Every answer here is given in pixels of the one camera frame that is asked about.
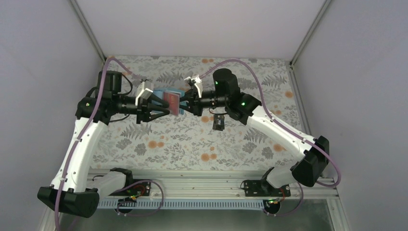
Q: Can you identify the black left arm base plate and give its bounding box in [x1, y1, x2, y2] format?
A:
[110, 180, 151, 197]

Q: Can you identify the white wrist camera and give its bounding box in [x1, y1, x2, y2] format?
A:
[184, 74, 203, 98]
[135, 80, 154, 106]

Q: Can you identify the aluminium rail base frame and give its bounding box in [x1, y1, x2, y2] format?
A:
[89, 169, 339, 200]

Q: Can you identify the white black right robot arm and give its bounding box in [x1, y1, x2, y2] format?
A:
[180, 68, 329, 196]

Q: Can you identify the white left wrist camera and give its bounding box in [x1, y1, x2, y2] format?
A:
[135, 80, 154, 106]

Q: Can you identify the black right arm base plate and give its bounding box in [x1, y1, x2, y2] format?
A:
[240, 180, 291, 197]

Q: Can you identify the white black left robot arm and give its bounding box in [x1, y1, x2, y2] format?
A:
[37, 71, 169, 218]

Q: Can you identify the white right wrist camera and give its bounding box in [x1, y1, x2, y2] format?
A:
[184, 74, 203, 98]

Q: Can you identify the red credit card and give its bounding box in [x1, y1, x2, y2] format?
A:
[163, 91, 180, 116]

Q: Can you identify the white slotted cable duct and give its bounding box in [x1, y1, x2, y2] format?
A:
[97, 199, 271, 210]

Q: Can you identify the blue card holder wallet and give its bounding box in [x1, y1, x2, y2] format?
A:
[153, 88, 186, 116]

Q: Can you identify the black credit card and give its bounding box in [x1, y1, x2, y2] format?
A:
[213, 114, 225, 131]

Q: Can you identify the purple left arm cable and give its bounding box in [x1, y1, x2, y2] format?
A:
[54, 57, 147, 231]

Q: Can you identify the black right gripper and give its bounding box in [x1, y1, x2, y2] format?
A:
[172, 87, 228, 116]

